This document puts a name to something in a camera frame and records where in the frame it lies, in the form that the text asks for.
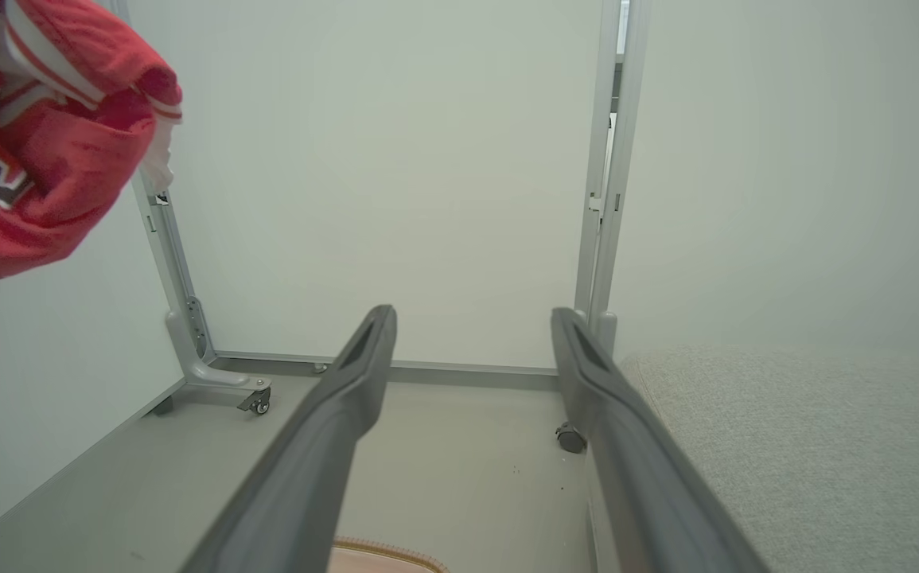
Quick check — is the white perforated laundry basket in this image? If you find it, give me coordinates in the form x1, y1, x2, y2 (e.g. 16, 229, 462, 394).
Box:
328, 537, 450, 573

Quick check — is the grey partition bottom rail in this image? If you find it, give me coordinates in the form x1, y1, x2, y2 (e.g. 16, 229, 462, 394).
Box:
208, 350, 562, 392

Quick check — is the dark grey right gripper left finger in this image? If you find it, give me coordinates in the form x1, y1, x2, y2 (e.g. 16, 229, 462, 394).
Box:
181, 305, 398, 573

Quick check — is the red jersey with lettering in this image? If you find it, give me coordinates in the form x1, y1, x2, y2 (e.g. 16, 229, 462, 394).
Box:
0, 0, 184, 291

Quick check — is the grey metal partition leg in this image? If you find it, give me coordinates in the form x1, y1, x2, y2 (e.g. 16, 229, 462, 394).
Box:
113, 0, 273, 416
573, 0, 627, 319
593, 0, 655, 356

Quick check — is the grey fabric sofa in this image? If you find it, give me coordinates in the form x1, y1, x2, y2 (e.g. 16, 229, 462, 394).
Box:
586, 344, 919, 573

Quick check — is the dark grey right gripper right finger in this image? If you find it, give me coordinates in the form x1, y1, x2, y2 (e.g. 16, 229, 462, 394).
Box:
551, 308, 770, 573

